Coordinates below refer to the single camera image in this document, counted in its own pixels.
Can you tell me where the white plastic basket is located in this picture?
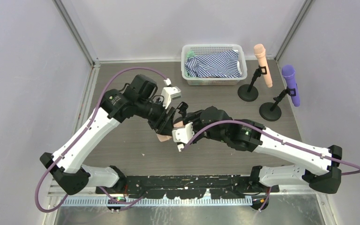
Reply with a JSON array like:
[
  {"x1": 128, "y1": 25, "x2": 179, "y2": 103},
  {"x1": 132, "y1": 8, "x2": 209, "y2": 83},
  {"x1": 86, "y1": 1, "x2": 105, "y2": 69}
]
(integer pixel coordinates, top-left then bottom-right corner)
[{"x1": 181, "y1": 44, "x2": 248, "y2": 85}]

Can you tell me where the purple microphone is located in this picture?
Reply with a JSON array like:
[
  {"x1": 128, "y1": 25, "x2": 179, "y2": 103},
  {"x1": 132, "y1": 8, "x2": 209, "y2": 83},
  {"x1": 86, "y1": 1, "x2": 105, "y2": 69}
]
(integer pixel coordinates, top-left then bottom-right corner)
[{"x1": 282, "y1": 65, "x2": 300, "y2": 107}]

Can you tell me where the peach microphone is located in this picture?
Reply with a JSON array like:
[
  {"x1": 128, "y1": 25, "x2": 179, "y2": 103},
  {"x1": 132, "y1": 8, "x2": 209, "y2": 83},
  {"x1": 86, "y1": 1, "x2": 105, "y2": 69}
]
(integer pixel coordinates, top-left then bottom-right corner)
[
  {"x1": 254, "y1": 44, "x2": 273, "y2": 88},
  {"x1": 157, "y1": 117, "x2": 184, "y2": 142}
]

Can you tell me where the black stand front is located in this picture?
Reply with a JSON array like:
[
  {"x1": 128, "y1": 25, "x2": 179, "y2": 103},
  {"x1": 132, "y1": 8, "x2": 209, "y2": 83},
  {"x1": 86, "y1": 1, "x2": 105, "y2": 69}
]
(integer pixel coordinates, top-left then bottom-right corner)
[{"x1": 237, "y1": 66, "x2": 267, "y2": 102}]

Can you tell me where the blue striped cloth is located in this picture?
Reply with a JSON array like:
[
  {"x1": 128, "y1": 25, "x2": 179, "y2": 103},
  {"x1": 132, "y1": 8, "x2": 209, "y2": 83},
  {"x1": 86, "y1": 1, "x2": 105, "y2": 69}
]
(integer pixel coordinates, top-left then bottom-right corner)
[{"x1": 184, "y1": 50, "x2": 242, "y2": 78}]

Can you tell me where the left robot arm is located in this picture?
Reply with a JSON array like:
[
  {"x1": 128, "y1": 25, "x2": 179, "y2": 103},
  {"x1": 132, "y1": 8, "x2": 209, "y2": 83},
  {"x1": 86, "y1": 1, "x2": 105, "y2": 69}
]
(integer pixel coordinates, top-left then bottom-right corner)
[{"x1": 40, "y1": 75, "x2": 181, "y2": 195}]

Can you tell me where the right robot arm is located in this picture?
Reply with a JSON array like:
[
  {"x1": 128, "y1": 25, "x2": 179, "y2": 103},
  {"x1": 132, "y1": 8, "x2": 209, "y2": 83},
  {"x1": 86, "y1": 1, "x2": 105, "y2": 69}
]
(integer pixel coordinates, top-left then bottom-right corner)
[{"x1": 172, "y1": 106, "x2": 343, "y2": 194}]

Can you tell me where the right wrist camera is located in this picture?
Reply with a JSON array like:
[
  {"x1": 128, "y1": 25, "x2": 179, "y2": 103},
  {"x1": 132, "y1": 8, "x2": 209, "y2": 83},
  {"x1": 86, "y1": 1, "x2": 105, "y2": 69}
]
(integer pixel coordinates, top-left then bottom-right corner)
[{"x1": 172, "y1": 121, "x2": 195, "y2": 152}]

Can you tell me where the green cloth item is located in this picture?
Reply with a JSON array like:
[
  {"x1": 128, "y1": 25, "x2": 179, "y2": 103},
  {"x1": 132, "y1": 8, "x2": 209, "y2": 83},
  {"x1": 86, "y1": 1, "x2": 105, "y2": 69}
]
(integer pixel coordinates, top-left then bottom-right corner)
[{"x1": 186, "y1": 50, "x2": 195, "y2": 59}]

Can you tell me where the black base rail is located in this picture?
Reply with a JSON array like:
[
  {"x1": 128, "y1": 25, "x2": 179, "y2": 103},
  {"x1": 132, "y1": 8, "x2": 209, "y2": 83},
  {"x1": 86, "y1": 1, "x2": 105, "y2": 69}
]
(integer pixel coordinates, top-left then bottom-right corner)
[{"x1": 48, "y1": 174, "x2": 323, "y2": 207}]

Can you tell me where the black stand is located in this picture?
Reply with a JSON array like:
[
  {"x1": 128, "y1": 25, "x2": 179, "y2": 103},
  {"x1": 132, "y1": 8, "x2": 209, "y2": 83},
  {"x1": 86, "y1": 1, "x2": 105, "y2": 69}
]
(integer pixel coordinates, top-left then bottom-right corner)
[
  {"x1": 237, "y1": 66, "x2": 267, "y2": 102},
  {"x1": 259, "y1": 88, "x2": 296, "y2": 121},
  {"x1": 176, "y1": 102, "x2": 188, "y2": 119}
]

